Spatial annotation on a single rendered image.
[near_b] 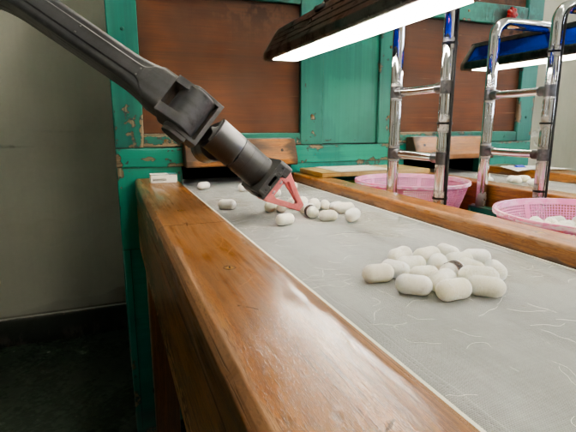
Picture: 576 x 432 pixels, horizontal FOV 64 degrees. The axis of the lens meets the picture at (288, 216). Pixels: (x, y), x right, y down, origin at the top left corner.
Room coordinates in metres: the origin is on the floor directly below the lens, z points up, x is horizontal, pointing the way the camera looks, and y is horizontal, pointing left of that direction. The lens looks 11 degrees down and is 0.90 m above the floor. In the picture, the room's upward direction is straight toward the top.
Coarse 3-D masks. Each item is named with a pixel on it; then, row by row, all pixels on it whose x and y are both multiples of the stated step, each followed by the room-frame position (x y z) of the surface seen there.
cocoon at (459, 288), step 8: (448, 280) 0.39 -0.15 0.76; (456, 280) 0.39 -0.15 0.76; (464, 280) 0.40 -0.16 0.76; (440, 288) 0.39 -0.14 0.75; (448, 288) 0.39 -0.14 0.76; (456, 288) 0.39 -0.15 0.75; (464, 288) 0.39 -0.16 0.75; (440, 296) 0.39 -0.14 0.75; (448, 296) 0.38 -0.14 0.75; (456, 296) 0.39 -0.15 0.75; (464, 296) 0.39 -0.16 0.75
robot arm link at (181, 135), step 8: (216, 104) 0.74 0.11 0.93; (216, 112) 0.73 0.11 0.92; (208, 120) 0.73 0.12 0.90; (168, 128) 0.70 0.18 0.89; (176, 128) 0.70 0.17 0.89; (200, 128) 0.74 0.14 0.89; (176, 136) 0.70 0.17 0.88; (184, 136) 0.71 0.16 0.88; (200, 136) 0.72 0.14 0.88; (184, 144) 0.74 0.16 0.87; (192, 144) 0.71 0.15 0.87; (192, 152) 0.82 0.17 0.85; (200, 152) 0.78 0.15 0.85; (200, 160) 0.82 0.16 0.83; (208, 160) 0.79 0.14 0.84; (216, 160) 0.78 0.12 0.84
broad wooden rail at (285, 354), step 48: (144, 192) 0.91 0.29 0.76; (144, 240) 0.92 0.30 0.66; (192, 240) 0.52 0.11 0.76; (240, 240) 0.52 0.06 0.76; (192, 288) 0.36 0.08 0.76; (240, 288) 0.36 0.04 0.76; (288, 288) 0.36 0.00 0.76; (192, 336) 0.34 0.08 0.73; (240, 336) 0.27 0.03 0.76; (288, 336) 0.27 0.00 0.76; (336, 336) 0.27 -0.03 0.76; (192, 384) 0.36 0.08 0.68; (240, 384) 0.22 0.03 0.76; (288, 384) 0.22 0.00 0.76; (336, 384) 0.22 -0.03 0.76; (384, 384) 0.22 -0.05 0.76
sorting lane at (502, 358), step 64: (192, 192) 1.06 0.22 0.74; (320, 192) 1.07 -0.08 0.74; (320, 256) 0.54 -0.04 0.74; (384, 256) 0.54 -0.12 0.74; (512, 256) 0.54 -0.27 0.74; (384, 320) 0.35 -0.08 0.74; (448, 320) 0.35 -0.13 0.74; (512, 320) 0.35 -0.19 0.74; (448, 384) 0.26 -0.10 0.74; (512, 384) 0.26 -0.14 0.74
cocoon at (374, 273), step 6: (372, 264) 0.45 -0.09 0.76; (378, 264) 0.45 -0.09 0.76; (384, 264) 0.45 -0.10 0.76; (366, 270) 0.44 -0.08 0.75; (372, 270) 0.44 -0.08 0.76; (378, 270) 0.44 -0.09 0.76; (384, 270) 0.44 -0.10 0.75; (390, 270) 0.44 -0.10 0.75; (366, 276) 0.44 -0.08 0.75; (372, 276) 0.43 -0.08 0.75; (378, 276) 0.44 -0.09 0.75; (384, 276) 0.44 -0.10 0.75; (390, 276) 0.44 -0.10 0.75; (372, 282) 0.44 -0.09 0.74; (378, 282) 0.44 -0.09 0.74
